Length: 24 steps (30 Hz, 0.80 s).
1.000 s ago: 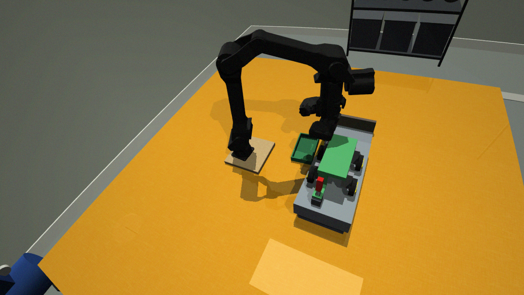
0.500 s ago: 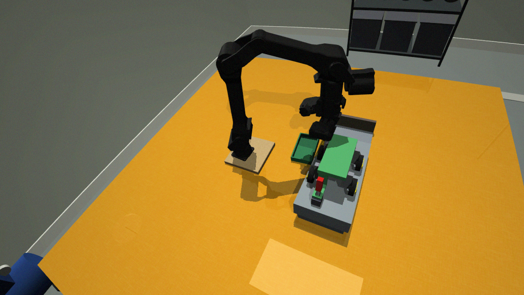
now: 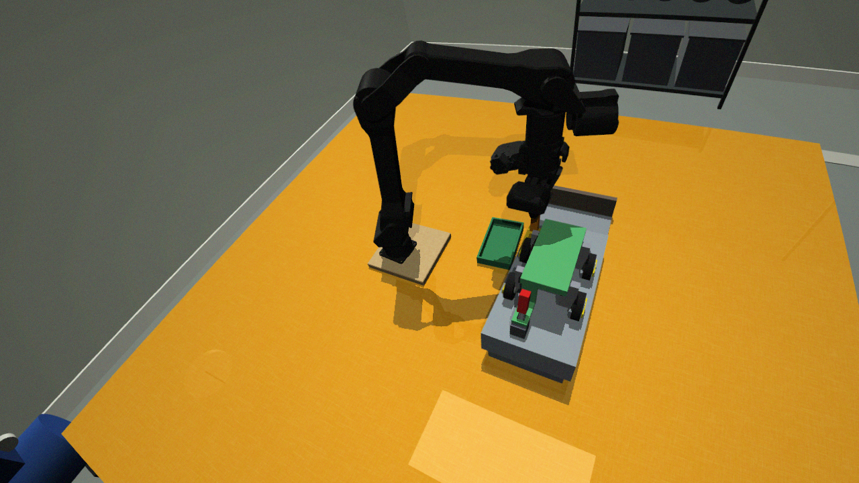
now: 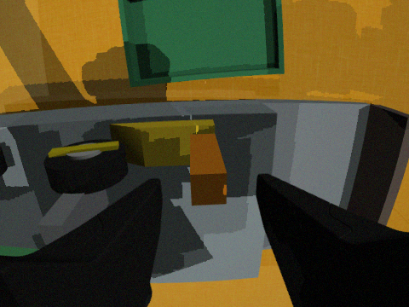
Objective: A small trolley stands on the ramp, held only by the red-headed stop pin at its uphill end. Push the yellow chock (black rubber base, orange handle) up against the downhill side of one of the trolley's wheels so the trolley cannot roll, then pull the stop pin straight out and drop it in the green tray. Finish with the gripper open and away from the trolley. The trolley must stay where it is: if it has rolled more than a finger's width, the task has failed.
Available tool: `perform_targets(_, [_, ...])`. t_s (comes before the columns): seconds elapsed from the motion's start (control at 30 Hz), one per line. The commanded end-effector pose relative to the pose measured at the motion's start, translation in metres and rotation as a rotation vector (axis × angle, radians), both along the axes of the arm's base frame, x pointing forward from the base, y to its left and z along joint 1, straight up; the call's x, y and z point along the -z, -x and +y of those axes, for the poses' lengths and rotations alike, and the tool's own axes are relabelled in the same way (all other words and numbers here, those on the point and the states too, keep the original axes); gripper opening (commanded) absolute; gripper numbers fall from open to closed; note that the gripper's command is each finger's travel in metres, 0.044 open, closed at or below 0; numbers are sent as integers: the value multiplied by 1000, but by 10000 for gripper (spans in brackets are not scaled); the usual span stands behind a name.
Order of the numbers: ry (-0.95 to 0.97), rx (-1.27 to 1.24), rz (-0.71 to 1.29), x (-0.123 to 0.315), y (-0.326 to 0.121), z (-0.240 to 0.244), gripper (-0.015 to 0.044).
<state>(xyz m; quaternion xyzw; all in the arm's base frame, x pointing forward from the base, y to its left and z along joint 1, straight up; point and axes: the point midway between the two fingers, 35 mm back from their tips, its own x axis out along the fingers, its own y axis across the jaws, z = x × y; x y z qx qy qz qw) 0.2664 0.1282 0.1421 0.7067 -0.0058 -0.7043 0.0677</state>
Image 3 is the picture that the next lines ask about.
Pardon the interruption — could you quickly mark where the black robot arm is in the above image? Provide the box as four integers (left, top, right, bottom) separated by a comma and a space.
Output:
353, 40, 619, 264

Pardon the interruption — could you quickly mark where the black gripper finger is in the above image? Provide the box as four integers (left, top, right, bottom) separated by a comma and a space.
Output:
529, 193, 553, 219
547, 166, 563, 191

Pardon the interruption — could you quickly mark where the green four-wheeled trolley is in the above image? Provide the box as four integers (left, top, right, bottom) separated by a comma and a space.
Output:
501, 219, 597, 327

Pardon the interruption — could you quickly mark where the grey ramp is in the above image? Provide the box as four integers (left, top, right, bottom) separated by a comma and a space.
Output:
481, 185, 617, 383

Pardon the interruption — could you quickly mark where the red-headed pin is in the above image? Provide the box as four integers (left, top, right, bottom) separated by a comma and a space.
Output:
517, 289, 531, 320

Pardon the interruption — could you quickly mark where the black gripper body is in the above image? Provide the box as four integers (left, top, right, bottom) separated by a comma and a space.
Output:
506, 137, 569, 215

